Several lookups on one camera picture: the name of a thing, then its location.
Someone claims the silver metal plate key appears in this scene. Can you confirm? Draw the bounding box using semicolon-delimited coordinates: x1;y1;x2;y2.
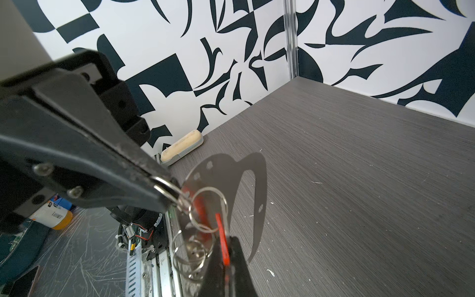
177;152;267;264

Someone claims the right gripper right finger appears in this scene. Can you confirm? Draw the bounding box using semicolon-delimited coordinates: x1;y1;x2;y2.
227;236;258;297

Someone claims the white slotted cable duct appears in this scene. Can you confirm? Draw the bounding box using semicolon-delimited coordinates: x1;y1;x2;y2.
125;244;143;297

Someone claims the orange juice bottle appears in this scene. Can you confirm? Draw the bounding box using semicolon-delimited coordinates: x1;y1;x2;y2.
29;200;73;230

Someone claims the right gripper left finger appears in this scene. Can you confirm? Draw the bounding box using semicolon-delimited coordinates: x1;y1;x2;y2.
197;240;231;297

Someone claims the teal plastic tray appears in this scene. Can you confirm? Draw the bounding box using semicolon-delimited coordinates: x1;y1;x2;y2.
1;220;50;285

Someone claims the red key tag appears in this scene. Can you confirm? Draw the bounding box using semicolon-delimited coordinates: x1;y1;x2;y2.
190;194;231;267

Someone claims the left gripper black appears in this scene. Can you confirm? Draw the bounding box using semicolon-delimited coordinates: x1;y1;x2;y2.
1;51;173;234

